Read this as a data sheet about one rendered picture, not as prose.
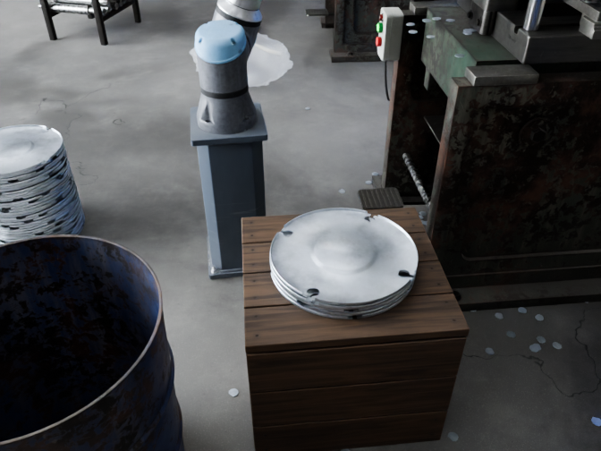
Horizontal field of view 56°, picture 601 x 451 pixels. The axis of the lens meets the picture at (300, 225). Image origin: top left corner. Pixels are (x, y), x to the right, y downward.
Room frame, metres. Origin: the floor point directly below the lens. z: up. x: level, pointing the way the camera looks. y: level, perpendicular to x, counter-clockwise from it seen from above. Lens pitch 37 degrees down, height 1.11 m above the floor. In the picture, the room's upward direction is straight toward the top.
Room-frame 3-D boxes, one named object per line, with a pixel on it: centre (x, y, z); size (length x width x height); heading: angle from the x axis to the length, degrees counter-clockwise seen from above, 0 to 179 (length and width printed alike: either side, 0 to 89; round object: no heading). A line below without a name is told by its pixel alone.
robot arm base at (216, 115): (1.30, 0.18, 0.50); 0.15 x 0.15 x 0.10
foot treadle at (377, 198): (1.40, -0.47, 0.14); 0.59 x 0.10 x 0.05; 96
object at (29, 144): (1.44, 0.84, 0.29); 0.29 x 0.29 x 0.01
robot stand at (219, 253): (1.30, 0.18, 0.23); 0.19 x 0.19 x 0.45; 9
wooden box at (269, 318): (0.86, -0.08, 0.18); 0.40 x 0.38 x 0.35; 96
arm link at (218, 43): (1.31, 0.18, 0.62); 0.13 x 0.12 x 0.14; 176
